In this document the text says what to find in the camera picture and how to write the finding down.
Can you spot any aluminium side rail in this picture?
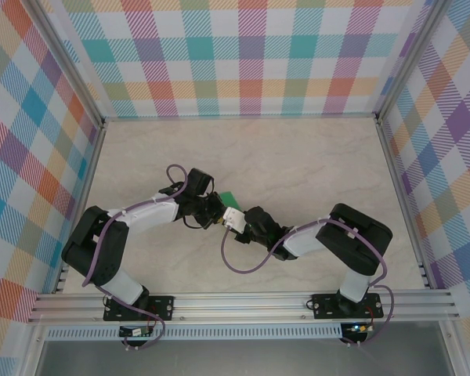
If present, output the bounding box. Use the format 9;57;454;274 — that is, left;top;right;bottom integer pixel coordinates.
52;119;107;295
374;117;435;290

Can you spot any long aluminium mounting rail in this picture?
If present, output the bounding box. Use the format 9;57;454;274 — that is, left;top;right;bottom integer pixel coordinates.
27;288;461;326

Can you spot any slotted grey cable tray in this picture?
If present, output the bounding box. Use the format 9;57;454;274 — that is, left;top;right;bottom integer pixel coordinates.
45;323;345;342

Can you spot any thin aluminium cross rail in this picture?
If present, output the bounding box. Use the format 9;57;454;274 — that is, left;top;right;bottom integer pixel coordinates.
101;112;381;123

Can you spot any purple cable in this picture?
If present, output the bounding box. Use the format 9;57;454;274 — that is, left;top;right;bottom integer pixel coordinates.
222;219;396;348
81;164;189;352

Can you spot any small circuit board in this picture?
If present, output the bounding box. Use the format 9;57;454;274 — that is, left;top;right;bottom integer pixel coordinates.
118;324;154;338

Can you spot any aluminium frame post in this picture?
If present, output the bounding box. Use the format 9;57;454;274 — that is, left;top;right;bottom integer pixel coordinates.
21;0;107;128
374;0;452;123

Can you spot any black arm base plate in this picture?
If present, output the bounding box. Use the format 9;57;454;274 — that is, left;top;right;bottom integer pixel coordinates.
103;295;176;323
312;292;384;320

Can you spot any green paper sheet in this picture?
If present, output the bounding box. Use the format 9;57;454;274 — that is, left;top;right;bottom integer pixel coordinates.
218;190;240;209

